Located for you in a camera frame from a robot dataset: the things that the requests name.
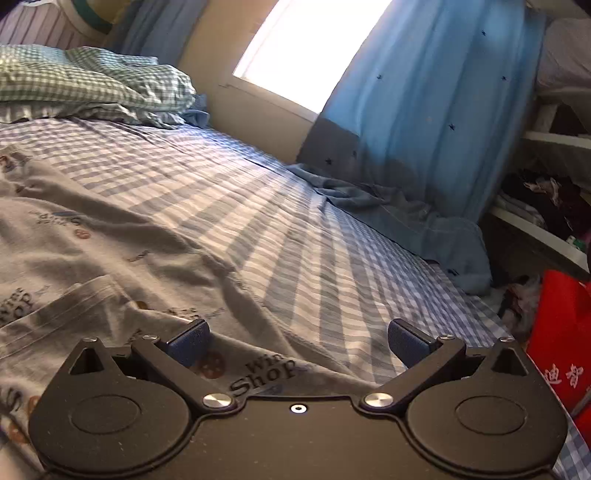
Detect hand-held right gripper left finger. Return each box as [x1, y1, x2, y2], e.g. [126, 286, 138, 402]
[67, 318, 237, 412]

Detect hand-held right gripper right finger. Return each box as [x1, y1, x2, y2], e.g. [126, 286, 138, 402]
[358, 318, 532, 413]

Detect grey printed pants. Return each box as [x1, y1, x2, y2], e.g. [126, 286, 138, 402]
[0, 143, 370, 462]

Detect crumpled blue cloth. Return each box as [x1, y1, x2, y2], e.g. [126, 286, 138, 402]
[288, 164, 492, 296]

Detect blue checkered bed sheet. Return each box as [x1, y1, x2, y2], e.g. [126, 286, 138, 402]
[0, 117, 591, 480]

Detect red bag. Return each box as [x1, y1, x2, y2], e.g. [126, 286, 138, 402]
[526, 270, 591, 430]

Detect white shelf unit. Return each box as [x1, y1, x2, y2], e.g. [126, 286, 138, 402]
[489, 92, 591, 278]

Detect pile of folded clothes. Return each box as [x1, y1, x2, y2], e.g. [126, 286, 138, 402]
[496, 168, 591, 241]

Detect light blue star curtain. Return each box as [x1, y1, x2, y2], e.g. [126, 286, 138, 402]
[295, 0, 548, 222]

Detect green checkered quilt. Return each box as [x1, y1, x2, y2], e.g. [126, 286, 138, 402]
[0, 44, 197, 127]

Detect bright window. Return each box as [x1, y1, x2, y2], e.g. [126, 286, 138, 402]
[232, 0, 395, 114]

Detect grey-blue star curtain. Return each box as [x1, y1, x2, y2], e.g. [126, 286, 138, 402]
[111, 0, 204, 63]

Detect striped padded headboard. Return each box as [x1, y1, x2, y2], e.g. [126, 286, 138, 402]
[0, 0, 116, 47]

